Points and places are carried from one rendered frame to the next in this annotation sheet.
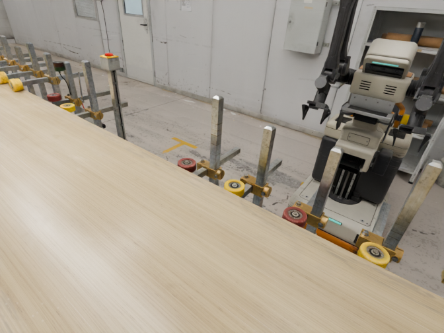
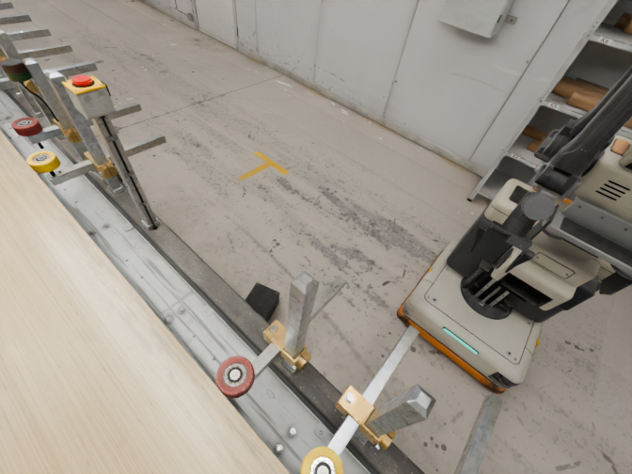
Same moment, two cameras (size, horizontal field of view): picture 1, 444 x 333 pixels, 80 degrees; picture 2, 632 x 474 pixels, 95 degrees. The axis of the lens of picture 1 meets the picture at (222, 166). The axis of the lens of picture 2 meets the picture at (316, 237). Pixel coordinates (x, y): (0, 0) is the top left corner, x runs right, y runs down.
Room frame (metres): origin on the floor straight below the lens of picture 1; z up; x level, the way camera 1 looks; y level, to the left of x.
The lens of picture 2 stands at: (0.81, 0.04, 1.59)
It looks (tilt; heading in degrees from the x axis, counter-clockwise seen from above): 50 degrees down; 358
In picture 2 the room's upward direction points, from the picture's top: 10 degrees clockwise
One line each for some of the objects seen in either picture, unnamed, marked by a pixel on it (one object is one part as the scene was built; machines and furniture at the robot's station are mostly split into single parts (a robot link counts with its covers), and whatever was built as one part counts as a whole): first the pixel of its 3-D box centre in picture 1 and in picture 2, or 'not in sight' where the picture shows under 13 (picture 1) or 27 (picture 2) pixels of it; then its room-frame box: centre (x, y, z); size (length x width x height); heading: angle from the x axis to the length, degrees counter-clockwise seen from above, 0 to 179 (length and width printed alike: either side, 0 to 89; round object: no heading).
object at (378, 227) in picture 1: (376, 236); not in sight; (0.70, -0.58, 0.81); 0.43 x 0.03 x 0.04; 145
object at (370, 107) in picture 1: (365, 117); (586, 244); (1.44, -0.79, 0.99); 0.28 x 0.16 x 0.22; 55
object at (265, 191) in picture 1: (255, 185); (365, 417); (0.93, -0.15, 0.83); 0.14 x 0.06 x 0.05; 55
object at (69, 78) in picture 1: (74, 97); (67, 125); (1.78, 1.06, 0.87); 0.04 x 0.04 x 0.48; 55
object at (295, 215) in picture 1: (292, 225); not in sight; (0.68, -0.26, 0.85); 0.08 x 0.08 x 0.11
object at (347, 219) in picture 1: (337, 205); (474, 305); (1.68, -0.96, 0.16); 0.67 x 0.64 x 0.25; 145
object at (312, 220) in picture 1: (309, 215); not in sight; (0.79, -0.36, 0.81); 0.14 x 0.06 x 0.05; 55
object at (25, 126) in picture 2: (55, 102); (33, 134); (1.71, 1.16, 0.85); 0.08 x 0.08 x 0.11
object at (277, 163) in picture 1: (258, 180); (370, 393); (0.98, -0.17, 0.83); 0.43 x 0.03 x 0.04; 145
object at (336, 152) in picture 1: (319, 204); not in sight; (0.78, -0.38, 0.88); 0.04 x 0.04 x 0.48; 55
